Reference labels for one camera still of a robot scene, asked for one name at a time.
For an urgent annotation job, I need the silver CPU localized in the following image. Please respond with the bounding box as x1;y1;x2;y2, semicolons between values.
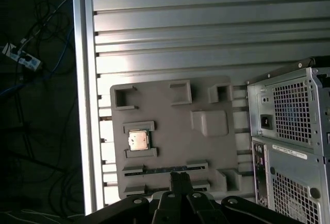
128;130;153;152

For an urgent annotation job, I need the dark RAM stick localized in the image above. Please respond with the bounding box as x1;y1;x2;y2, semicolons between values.
142;166;189;174

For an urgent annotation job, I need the grey parts rack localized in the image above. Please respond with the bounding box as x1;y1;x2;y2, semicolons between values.
110;76;242;200

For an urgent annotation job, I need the white power strip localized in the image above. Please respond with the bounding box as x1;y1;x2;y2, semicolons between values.
2;42;44;72

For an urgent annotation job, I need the blue floor cable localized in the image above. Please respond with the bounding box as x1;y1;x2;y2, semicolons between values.
0;25;74;96

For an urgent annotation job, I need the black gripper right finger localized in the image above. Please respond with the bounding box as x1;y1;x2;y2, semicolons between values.
180;171;306;224

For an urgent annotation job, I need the white case label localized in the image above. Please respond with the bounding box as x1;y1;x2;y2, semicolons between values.
272;143;309;161

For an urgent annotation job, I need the black open PC case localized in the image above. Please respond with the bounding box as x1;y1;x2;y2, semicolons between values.
244;56;330;224

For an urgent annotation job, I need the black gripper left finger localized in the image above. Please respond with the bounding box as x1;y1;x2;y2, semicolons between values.
82;171;182;224

